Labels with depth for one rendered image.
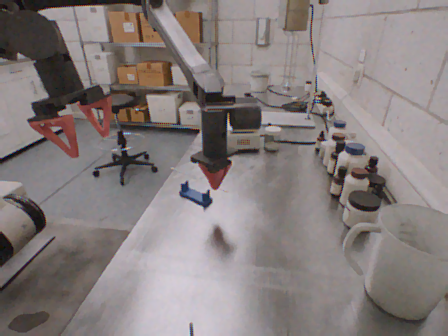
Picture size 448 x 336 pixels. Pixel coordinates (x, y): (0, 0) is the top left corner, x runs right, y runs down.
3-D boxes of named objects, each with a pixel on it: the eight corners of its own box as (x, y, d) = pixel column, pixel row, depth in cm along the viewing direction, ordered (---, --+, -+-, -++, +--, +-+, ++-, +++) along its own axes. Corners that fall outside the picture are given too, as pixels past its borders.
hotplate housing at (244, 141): (206, 153, 100) (205, 133, 96) (206, 140, 111) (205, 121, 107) (265, 151, 101) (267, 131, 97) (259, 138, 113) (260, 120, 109)
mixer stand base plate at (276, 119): (250, 124, 128) (251, 122, 127) (253, 113, 145) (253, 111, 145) (316, 127, 124) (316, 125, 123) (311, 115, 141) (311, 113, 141)
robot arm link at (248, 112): (201, 103, 66) (202, 73, 58) (247, 101, 68) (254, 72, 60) (206, 142, 60) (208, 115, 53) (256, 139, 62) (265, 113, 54)
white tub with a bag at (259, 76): (257, 88, 202) (259, 56, 191) (272, 90, 193) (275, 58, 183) (244, 91, 193) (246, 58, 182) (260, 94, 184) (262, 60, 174)
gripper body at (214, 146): (238, 156, 64) (239, 126, 61) (211, 172, 57) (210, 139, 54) (217, 149, 68) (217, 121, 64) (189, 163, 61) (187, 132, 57)
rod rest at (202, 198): (178, 194, 76) (177, 183, 74) (187, 188, 78) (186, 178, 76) (205, 206, 70) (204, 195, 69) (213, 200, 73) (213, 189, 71)
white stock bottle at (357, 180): (338, 206, 70) (347, 173, 66) (339, 196, 75) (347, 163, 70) (362, 211, 69) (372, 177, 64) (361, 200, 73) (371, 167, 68)
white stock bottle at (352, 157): (361, 184, 80) (373, 144, 74) (354, 195, 75) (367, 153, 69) (336, 177, 84) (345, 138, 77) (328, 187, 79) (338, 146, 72)
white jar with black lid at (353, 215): (376, 221, 65) (384, 196, 62) (368, 236, 61) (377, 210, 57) (346, 210, 69) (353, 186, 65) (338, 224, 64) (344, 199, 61)
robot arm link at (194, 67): (143, 20, 81) (136, -21, 72) (161, 17, 83) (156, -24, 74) (204, 122, 64) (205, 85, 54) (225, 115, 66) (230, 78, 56)
